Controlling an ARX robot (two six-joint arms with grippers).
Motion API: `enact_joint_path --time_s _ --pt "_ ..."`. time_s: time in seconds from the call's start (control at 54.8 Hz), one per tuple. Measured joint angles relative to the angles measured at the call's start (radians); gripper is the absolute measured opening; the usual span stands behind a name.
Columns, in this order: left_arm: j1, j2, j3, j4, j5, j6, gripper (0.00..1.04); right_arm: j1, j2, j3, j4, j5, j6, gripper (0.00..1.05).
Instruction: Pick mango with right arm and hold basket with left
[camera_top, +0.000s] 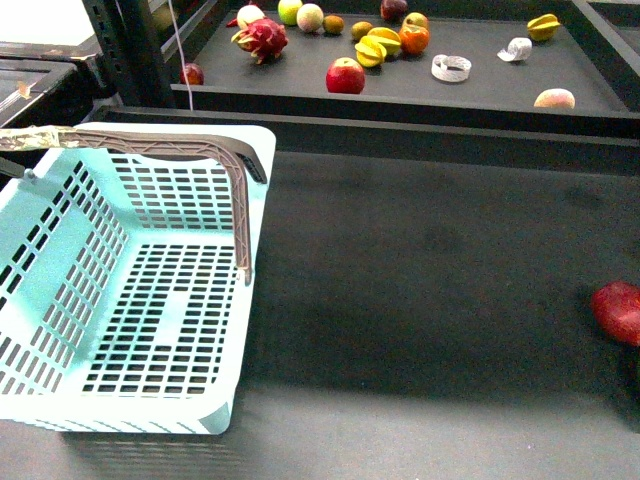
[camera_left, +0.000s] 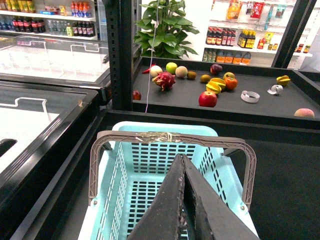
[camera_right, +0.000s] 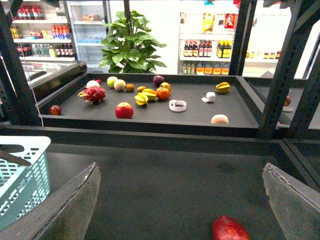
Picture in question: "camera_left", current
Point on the pink peach at edge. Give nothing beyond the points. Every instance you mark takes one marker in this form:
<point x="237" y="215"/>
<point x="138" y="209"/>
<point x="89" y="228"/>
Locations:
<point x="305" y="113"/>

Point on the red chili pepper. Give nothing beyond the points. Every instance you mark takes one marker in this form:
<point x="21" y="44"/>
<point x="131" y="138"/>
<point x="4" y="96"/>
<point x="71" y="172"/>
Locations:
<point x="148" y="70"/>

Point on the pink dragon fruit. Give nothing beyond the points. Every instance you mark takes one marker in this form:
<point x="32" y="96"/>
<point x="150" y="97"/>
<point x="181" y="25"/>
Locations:
<point x="165" y="80"/>

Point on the white round melon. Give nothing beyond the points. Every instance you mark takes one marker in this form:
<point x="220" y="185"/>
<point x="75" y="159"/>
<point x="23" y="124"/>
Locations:
<point x="155" y="70"/>

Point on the small yellow star fruit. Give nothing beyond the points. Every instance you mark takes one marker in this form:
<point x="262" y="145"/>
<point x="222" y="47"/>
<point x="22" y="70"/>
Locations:
<point x="283" y="80"/>

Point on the black shelf upright post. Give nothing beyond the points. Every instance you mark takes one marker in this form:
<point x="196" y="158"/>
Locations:
<point x="120" y="32"/>

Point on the brown kiwi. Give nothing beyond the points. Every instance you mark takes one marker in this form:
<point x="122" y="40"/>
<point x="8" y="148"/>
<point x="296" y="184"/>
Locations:
<point x="205" y="78"/>
<point x="191" y="75"/>

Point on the light blue plastic shopping basket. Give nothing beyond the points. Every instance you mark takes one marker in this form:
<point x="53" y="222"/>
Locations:
<point x="130" y="174"/>

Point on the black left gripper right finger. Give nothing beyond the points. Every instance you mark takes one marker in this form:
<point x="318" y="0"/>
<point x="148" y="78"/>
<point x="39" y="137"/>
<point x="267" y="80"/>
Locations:
<point x="207" y="216"/>

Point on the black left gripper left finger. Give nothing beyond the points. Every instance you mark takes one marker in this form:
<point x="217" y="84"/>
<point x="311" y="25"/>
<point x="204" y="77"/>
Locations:
<point x="162" y="220"/>

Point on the yellow-green apple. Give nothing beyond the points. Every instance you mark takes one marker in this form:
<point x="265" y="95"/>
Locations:
<point x="229" y="75"/>

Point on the far glass-top freezer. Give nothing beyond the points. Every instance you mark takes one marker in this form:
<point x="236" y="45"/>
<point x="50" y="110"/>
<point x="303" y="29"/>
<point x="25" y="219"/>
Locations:
<point x="55" y="61"/>

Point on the green potted plant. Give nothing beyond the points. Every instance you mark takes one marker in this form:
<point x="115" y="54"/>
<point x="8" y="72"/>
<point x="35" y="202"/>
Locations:
<point x="163" y="30"/>

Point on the pale peach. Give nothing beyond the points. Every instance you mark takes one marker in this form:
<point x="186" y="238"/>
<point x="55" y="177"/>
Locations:
<point x="181" y="72"/>

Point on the green apple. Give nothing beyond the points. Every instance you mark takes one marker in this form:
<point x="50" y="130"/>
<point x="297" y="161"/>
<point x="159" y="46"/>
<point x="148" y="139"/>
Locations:
<point x="171" y="67"/>

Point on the black display shelf tray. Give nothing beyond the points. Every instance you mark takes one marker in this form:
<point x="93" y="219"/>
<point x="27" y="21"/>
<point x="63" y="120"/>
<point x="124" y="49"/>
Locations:
<point x="249" y="102"/>

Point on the small red apple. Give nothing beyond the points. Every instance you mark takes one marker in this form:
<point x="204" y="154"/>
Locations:
<point x="136" y="95"/>

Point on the glass-top chest freezer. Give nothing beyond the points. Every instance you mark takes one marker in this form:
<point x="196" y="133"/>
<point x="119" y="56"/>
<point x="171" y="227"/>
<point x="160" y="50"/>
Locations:
<point x="38" y="129"/>

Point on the dark red plum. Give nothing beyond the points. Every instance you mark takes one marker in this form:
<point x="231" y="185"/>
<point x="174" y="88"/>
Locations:
<point x="216" y="69"/>

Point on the orange persimmon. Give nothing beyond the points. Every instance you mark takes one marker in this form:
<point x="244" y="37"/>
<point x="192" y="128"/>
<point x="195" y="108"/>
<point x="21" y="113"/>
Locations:
<point x="230" y="83"/>

